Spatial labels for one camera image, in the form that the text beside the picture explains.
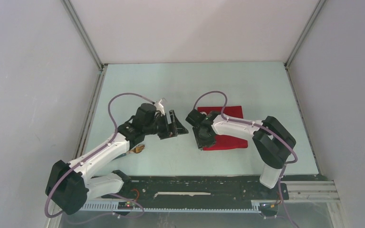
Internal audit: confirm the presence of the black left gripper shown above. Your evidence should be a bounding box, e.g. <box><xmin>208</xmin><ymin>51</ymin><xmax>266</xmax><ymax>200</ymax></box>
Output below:
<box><xmin>143</xmin><ymin>110</ymin><xmax>188</xmax><ymax>140</ymax></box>

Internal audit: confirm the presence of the red cloth napkin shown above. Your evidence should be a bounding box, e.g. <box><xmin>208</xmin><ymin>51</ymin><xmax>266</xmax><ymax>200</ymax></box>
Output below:
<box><xmin>197</xmin><ymin>106</ymin><xmax>248</xmax><ymax>151</ymax></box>

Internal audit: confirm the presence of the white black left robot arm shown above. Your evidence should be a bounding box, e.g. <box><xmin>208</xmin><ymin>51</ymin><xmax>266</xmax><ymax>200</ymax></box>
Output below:
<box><xmin>45</xmin><ymin>99</ymin><xmax>189</xmax><ymax>215</ymax></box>

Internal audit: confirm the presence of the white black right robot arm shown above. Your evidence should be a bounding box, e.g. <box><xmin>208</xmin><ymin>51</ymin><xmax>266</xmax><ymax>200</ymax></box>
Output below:
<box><xmin>185</xmin><ymin>109</ymin><xmax>296</xmax><ymax>199</ymax></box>

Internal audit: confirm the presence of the wooden fork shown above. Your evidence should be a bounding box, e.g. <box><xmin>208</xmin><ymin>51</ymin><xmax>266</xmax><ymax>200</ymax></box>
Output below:
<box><xmin>128</xmin><ymin>144</ymin><xmax>145</xmax><ymax>154</ymax></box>

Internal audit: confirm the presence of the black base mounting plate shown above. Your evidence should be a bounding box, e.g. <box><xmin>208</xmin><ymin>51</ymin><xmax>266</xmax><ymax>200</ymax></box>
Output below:
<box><xmin>118</xmin><ymin>176</ymin><xmax>289</xmax><ymax>210</ymax></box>

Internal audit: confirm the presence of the grey slotted cable duct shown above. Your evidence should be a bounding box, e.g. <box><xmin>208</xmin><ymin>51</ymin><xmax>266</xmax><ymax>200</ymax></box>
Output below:
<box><xmin>78</xmin><ymin>200</ymin><xmax>261</xmax><ymax>213</ymax></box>

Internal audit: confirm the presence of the aluminium front rail frame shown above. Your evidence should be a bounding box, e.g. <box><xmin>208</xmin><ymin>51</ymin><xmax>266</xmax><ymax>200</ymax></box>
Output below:
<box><xmin>54</xmin><ymin>179</ymin><xmax>341</xmax><ymax>203</ymax></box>

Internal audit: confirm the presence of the aluminium corner frame post left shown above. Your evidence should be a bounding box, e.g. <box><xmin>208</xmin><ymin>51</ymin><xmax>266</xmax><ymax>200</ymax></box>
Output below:
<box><xmin>61</xmin><ymin>0</ymin><xmax>104</xmax><ymax>71</ymax></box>

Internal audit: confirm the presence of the aluminium corner frame post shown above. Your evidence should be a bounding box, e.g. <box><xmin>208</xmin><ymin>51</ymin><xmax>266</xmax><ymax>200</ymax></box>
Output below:
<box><xmin>61</xmin><ymin>0</ymin><xmax>104</xmax><ymax>71</ymax></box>
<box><xmin>284</xmin><ymin>0</ymin><xmax>327</xmax><ymax>70</ymax></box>

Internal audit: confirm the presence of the aluminium corner frame post right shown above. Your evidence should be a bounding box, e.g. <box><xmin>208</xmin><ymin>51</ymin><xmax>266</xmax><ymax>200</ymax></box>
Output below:
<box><xmin>284</xmin><ymin>0</ymin><xmax>327</xmax><ymax>70</ymax></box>

